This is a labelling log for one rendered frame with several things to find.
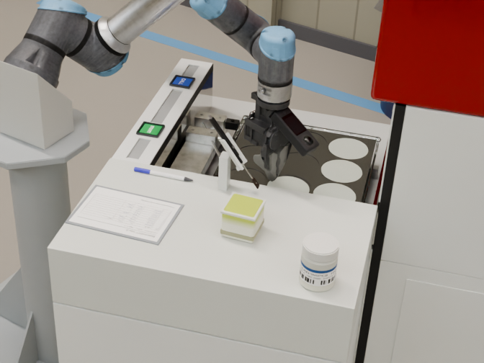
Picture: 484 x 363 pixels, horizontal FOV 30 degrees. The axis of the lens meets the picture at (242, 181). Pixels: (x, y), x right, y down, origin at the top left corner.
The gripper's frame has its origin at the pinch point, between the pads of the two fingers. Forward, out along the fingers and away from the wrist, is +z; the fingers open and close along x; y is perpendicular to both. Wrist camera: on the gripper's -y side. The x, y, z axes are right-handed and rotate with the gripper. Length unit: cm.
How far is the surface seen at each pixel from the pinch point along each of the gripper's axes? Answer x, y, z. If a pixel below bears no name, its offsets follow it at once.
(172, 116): -1.6, 36.3, 0.3
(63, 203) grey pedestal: 14, 65, 35
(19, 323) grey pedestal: 19, 89, 94
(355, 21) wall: -227, 142, 78
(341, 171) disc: -21.1, -3.4, 6.3
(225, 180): 12.4, 3.8, -3.0
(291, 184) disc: -7.9, 1.5, 6.3
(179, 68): -21, 54, 0
